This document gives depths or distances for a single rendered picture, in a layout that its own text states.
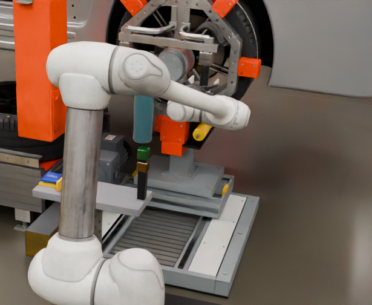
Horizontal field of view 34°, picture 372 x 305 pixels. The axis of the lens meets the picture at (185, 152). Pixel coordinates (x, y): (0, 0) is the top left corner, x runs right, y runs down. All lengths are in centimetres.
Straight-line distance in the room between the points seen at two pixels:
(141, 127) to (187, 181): 44
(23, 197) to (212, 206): 89
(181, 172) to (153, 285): 141
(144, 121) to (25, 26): 65
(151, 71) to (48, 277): 65
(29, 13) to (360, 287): 180
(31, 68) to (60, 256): 104
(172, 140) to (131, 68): 129
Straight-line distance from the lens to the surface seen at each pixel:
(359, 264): 299
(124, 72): 158
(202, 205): 296
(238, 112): 211
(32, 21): 253
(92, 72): 163
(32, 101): 262
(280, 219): 324
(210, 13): 265
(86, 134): 168
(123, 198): 233
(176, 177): 304
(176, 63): 257
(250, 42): 272
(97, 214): 242
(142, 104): 269
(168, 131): 282
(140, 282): 169
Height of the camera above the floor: 152
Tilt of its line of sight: 23 degrees down
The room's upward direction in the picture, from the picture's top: 4 degrees clockwise
